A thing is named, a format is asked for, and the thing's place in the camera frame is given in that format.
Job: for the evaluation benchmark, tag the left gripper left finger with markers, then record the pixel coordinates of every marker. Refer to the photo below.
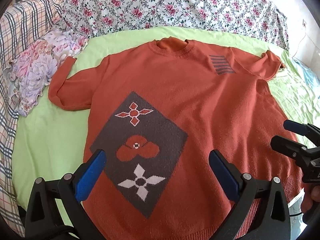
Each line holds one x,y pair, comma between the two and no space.
54,209

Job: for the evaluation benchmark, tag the orange knit sweater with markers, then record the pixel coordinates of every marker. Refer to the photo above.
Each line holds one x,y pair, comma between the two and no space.
157,111

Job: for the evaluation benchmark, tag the floral rose quilt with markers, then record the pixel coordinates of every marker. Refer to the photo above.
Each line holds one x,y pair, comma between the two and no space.
259,19

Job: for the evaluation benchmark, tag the light green bed sheet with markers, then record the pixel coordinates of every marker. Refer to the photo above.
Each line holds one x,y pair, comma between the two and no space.
51,141

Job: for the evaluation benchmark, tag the person's right hand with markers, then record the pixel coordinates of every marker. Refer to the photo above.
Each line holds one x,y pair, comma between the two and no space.
312,194

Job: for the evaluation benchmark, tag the plaid checked blanket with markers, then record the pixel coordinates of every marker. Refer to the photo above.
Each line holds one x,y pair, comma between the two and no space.
22,22

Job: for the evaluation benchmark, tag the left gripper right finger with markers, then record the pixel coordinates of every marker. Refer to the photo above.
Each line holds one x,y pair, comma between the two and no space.
271,220

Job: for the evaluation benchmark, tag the pastel floral pillow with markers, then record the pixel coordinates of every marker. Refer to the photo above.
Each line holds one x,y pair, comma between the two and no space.
32,71

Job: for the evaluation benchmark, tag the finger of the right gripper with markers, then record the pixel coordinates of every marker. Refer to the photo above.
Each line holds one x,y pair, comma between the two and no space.
302,155
309,131

